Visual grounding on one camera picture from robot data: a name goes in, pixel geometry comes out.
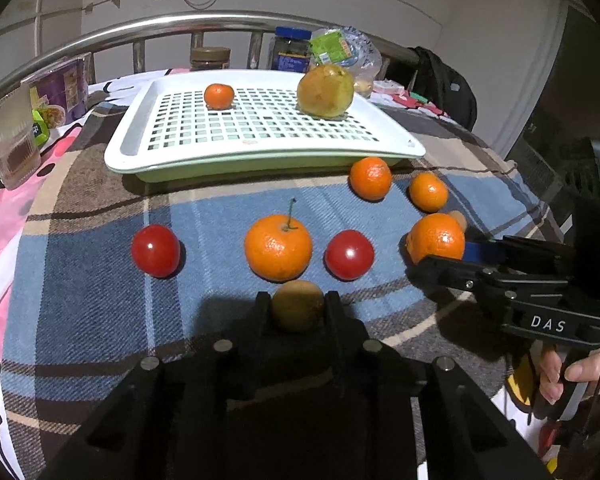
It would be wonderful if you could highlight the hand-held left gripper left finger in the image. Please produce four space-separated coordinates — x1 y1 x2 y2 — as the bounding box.
40 291 277 480

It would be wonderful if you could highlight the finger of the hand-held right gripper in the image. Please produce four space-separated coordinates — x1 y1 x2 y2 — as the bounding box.
461 235 575 281
409 254 523 307

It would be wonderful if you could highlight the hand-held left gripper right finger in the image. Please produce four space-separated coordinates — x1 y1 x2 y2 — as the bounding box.
325 291 552 480

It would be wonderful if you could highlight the brown kiwi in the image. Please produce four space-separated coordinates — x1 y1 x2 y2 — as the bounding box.
272 280 325 334

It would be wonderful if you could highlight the white perforated plastic tray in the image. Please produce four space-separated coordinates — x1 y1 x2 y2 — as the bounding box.
103 68 427 181

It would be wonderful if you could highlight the person's right hand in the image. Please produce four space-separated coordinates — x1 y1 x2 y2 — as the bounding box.
538 334 600 406

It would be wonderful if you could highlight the red tomato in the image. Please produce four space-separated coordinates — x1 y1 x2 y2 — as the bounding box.
131 224 181 279
324 229 375 281

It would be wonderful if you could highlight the large mandarin with stem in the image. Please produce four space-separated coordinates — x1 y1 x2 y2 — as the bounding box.
244 198 314 282

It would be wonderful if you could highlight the black backpack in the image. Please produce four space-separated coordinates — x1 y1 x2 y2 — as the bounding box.
408 46 479 131

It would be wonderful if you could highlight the plaid blanket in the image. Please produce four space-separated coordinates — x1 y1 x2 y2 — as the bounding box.
0 91 576 480

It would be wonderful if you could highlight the red and green cloth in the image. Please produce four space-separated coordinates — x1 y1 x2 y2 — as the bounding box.
371 80 451 120

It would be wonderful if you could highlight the small orange mandarin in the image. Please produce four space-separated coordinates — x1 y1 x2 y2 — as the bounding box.
204 83 235 110

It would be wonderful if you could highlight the yellow-green pear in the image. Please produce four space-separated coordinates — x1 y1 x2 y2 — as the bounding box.
297 64 355 120

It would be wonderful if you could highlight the clear bag with green label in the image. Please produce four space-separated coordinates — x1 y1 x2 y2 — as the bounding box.
307 27 383 99

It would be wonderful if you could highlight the jar with brown lid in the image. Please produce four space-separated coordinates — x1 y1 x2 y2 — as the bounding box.
189 46 232 72

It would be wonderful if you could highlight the jar with blue lid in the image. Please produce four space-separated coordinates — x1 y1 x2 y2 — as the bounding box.
268 26 313 73

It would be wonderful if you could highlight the green snack packet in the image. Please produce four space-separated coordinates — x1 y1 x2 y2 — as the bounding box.
30 104 67 147

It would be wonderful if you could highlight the purple box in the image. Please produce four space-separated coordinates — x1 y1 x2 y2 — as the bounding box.
21 52 93 126

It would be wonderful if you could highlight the clear plastic cup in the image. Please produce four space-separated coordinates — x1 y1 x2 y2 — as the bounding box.
0 81 42 191

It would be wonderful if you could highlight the metal bed rail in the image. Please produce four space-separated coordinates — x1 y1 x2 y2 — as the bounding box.
0 10 421 111

